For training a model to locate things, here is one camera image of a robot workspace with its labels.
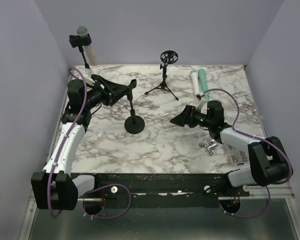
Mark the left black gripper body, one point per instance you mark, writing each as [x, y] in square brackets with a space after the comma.
[102, 94]

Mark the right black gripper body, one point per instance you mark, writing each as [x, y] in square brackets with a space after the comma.
[197, 118]

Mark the white microphone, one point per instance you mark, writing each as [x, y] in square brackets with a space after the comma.
[195, 82]

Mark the mint green microphone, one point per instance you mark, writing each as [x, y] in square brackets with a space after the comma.
[203, 79]

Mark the black tripod shock mount stand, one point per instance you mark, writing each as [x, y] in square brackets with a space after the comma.
[167, 57]

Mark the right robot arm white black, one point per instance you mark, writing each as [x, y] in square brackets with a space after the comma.
[267, 163]

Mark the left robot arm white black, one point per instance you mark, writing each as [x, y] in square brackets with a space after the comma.
[67, 140]

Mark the black round base clip stand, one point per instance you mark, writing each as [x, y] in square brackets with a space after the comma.
[75, 42]

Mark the glitter silver mesh microphone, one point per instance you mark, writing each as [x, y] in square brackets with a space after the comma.
[86, 41]

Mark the chrome faucet fitting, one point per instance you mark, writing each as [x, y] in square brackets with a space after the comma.
[209, 146]

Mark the clear screw organizer box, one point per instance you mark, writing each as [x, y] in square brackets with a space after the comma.
[237, 157]

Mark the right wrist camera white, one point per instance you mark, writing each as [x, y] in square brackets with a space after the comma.
[201, 101]

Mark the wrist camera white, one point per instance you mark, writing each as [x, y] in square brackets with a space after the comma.
[87, 74]
[201, 101]

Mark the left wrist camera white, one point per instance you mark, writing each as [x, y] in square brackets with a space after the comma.
[87, 74]

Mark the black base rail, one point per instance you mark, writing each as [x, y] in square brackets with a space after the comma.
[136, 190]

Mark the aluminium extrusion frame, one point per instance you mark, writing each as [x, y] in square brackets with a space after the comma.
[32, 206]

